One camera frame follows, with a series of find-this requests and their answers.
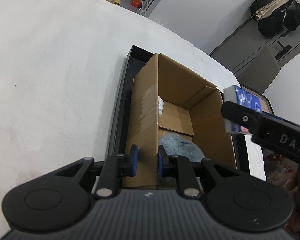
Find grey fluffy plush toy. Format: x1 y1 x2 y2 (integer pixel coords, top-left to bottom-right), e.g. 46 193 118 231
159 133 205 163

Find white paper ball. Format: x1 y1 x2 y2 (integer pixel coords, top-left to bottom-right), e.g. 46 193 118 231
158 96 164 118

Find brown cardboard box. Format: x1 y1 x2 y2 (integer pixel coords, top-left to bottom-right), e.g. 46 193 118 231
123 54 236 189

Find blue tissue packet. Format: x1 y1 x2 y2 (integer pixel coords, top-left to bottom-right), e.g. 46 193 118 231
221 85 262 135

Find framed cork board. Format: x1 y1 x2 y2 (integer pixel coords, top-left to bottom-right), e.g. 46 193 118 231
241 85 275 115

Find grey leaning panel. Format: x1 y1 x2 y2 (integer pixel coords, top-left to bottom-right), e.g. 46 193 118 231
237 45 281 94

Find black shallow tray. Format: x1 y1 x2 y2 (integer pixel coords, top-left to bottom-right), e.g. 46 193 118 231
106 45 250 173

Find white table cloth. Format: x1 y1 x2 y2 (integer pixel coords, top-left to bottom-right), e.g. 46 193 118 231
0 0 267 238

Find hanging dark coats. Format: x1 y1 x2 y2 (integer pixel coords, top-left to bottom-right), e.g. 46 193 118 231
249 0 300 38

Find right yellow slipper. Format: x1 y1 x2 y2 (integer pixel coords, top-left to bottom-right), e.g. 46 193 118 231
113 0 121 6

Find grey door with handle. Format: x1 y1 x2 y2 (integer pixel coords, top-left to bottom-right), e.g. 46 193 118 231
210 19 300 77

